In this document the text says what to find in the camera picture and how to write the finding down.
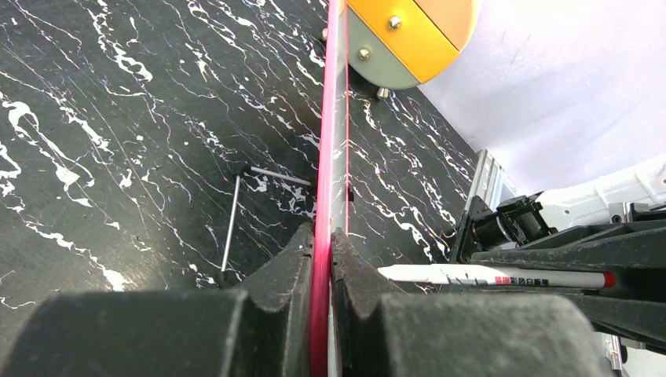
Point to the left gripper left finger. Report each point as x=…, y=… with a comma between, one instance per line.
x=259, y=327

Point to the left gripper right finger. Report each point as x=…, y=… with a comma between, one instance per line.
x=382, y=330

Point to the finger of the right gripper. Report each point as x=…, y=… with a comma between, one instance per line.
x=590, y=248
x=635, y=313

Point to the red-capped whiteboard marker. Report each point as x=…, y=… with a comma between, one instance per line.
x=478, y=275

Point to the pink-framed whiteboard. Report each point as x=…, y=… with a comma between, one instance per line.
x=332, y=183

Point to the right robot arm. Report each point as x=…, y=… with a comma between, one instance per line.
x=614, y=223

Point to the whiteboard metal stand leg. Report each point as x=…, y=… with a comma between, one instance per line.
x=255, y=226

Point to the white cylindrical drum device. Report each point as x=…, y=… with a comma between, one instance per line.
x=401, y=44

